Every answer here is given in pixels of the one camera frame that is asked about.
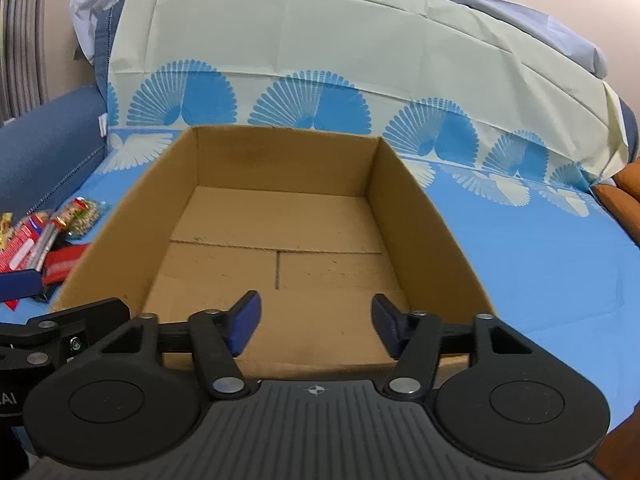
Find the blue sofa cushion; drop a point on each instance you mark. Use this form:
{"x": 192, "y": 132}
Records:
{"x": 45, "y": 145}

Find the red white snack packet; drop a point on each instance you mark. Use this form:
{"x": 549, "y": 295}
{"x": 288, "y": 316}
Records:
{"x": 22, "y": 245}

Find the slim silver snack packet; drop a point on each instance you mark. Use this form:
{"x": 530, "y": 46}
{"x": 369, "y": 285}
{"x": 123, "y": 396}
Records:
{"x": 47, "y": 242}

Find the brown cardboard box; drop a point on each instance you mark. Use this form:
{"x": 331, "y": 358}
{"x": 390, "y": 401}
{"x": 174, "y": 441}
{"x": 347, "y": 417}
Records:
{"x": 275, "y": 230}

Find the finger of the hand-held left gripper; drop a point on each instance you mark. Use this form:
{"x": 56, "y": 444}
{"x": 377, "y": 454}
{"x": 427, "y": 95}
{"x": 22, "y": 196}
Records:
{"x": 65, "y": 332}
{"x": 20, "y": 285}

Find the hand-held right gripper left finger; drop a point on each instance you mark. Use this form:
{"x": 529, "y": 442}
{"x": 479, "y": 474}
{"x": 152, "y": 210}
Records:
{"x": 247, "y": 320}

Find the orange cushion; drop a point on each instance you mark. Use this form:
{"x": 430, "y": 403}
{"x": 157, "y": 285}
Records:
{"x": 625, "y": 195}

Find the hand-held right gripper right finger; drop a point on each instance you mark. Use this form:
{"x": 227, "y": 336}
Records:
{"x": 385, "y": 325}

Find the clear bag of rice crackers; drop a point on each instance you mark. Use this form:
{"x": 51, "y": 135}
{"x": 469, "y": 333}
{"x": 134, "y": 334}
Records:
{"x": 5, "y": 230}

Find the blue fan-print blanket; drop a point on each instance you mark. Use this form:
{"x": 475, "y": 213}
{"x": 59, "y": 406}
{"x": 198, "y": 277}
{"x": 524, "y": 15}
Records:
{"x": 525, "y": 270}

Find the clear bag of mixed nuts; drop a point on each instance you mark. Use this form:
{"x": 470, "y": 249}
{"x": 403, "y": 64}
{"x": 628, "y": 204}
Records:
{"x": 82, "y": 216}

